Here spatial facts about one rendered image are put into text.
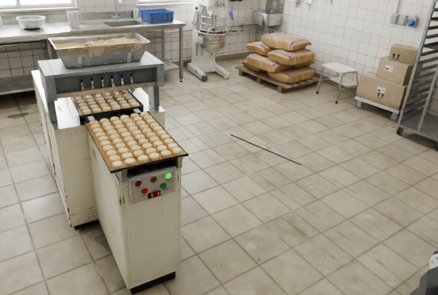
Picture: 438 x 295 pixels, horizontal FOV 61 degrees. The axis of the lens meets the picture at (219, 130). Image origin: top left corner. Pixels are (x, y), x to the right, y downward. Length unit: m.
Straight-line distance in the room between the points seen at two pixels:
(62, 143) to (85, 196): 0.44
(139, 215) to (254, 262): 0.94
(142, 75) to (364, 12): 3.91
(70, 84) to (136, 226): 0.96
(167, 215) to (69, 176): 0.80
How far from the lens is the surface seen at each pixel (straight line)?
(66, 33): 4.97
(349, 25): 5.92
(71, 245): 2.85
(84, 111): 2.46
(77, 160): 2.58
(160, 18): 5.59
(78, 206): 2.77
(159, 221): 2.12
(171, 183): 1.97
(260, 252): 2.71
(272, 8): 6.95
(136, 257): 2.23
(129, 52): 2.45
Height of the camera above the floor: 1.87
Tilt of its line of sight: 26 degrees down
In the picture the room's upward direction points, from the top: 3 degrees clockwise
